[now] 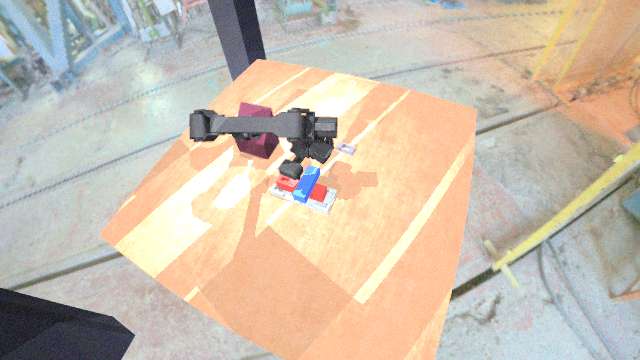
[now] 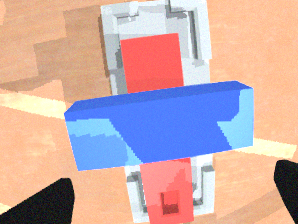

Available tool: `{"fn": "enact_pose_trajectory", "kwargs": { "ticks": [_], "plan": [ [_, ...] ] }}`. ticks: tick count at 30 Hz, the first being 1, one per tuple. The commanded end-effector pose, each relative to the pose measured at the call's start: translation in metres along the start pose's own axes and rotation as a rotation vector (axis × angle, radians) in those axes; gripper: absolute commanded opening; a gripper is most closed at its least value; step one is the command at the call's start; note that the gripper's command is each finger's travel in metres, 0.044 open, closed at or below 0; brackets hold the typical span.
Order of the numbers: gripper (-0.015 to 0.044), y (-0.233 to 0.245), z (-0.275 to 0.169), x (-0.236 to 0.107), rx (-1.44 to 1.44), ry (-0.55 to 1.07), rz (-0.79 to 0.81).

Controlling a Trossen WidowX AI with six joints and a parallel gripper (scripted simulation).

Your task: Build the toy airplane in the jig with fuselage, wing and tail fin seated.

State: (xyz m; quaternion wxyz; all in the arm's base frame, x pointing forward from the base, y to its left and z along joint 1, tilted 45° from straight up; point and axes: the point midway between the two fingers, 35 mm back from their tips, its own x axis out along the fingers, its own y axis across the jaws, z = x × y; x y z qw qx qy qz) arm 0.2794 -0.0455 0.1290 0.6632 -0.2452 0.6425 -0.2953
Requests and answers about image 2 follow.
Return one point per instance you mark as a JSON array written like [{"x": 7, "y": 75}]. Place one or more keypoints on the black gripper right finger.
[{"x": 286, "y": 179}]

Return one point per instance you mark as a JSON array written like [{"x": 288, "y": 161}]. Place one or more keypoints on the blue bar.
[{"x": 162, "y": 124}]

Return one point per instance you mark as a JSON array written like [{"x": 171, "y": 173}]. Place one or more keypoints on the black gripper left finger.
[{"x": 52, "y": 205}]

